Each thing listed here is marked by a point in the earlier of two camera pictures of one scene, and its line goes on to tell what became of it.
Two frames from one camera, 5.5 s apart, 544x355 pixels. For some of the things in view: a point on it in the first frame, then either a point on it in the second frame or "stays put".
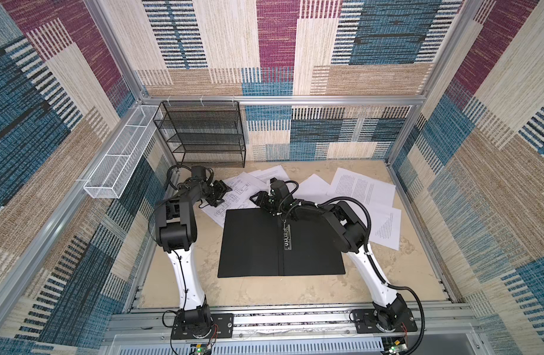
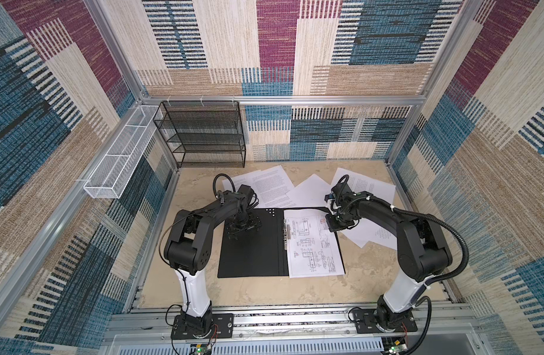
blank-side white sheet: [313, 188] stays put
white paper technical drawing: [244, 186] → [312, 248]
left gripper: [222, 191] → [254, 223]
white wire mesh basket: [119, 163] stays put
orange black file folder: [256, 242] stays put
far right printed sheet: [347, 184] stays put
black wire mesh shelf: [204, 133] stays put
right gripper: [260, 200] → [333, 226]
